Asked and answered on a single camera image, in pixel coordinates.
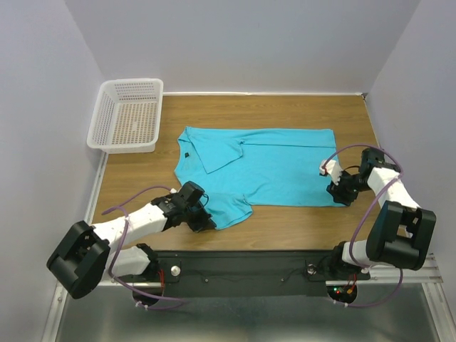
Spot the white perforated plastic basket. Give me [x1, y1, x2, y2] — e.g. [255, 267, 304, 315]
[86, 78, 164, 154]

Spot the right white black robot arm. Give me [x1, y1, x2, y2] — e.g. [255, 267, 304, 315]
[319, 145, 437, 278]

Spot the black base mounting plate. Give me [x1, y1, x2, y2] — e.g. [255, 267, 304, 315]
[117, 250, 371, 299]

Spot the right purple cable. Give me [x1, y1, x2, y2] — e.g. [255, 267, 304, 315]
[322, 143, 405, 308]

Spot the circuit board with leds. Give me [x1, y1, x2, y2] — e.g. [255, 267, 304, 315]
[326, 284, 358, 304]

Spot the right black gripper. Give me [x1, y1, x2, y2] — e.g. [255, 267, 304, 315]
[326, 167, 371, 206]

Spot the right metal knob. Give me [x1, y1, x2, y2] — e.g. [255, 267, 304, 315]
[306, 264, 318, 276]

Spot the turquoise t shirt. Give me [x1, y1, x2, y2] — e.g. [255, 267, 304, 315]
[175, 126, 336, 229]

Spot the aluminium frame rail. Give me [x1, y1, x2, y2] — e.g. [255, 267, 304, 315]
[363, 252, 445, 284]

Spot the left white knob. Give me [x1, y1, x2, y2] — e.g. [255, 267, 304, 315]
[170, 265, 181, 276]

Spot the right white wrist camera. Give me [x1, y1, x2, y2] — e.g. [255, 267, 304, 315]
[319, 160, 343, 184]

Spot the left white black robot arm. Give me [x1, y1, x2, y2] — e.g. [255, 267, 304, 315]
[46, 182, 217, 299]

